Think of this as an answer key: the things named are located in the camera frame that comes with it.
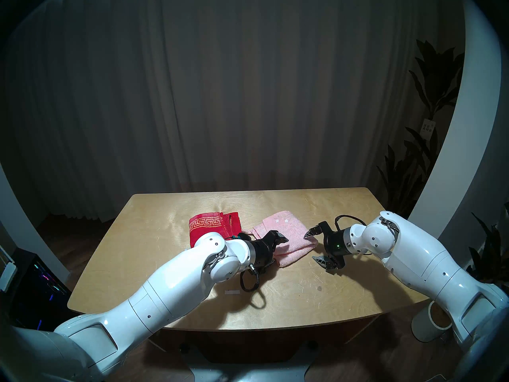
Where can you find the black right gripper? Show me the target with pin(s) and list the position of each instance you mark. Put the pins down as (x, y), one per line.
(336, 246)

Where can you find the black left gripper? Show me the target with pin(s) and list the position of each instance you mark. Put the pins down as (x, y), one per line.
(262, 254)

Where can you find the plain pink towel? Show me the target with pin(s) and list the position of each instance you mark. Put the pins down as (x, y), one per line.
(290, 230)

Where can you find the red towel with gold pattern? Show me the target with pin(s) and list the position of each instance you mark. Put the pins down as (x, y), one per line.
(214, 226)

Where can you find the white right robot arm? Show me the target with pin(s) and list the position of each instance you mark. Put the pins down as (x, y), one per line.
(429, 266)

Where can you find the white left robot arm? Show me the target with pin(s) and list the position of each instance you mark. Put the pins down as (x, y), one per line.
(159, 301)

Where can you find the white cylindrical plant pot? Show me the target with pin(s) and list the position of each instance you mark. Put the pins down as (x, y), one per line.
(425, 325)

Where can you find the grey pleated curtain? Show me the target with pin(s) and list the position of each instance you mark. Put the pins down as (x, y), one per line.
(238, 86)

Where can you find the white paper plant tag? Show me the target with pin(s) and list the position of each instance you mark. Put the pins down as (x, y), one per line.
(428, 129)

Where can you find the dark potted plant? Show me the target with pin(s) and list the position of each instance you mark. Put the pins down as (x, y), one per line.
(491, 258)

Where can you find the tall dark leafy plant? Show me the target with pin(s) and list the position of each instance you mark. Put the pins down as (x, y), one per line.
(437, 78)

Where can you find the black computer tower with lights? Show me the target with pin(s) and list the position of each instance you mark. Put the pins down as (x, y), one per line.
(35, 293)

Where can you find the small white box device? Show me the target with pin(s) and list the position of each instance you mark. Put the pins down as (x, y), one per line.
(7, 277)

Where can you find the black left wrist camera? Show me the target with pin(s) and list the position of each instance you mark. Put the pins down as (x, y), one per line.
(243, 236)

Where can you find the grey metal pedestal base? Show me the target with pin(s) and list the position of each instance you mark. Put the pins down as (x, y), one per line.
(246, 373)

